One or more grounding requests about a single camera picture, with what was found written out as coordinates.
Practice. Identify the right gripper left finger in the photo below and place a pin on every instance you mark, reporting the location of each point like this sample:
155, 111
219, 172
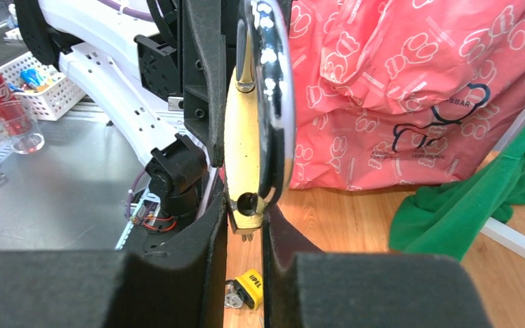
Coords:
177, 284

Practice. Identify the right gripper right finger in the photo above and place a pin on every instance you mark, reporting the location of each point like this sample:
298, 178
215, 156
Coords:
307, 287

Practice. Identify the pink patterned garment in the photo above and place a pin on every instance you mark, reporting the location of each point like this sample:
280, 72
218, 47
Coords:
402, 92

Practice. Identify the brass padlock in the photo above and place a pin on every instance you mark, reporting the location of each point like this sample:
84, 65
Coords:
259, 127

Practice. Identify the white plastic basket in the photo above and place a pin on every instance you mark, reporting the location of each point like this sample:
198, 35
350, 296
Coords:
43, 90

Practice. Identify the green garment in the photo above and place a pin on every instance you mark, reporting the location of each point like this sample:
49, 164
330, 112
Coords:
446, 219

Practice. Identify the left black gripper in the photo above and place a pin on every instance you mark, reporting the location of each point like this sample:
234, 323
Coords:
204, 66

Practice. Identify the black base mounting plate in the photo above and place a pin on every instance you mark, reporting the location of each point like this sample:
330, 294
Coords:
147, 225

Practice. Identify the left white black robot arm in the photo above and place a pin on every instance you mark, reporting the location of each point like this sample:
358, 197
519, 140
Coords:
228, 61

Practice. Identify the yellow black padlock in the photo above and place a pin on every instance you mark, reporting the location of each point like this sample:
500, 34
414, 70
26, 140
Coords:
244, 290

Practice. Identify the clear glass cup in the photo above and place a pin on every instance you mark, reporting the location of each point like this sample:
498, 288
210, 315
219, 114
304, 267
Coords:
21, 127

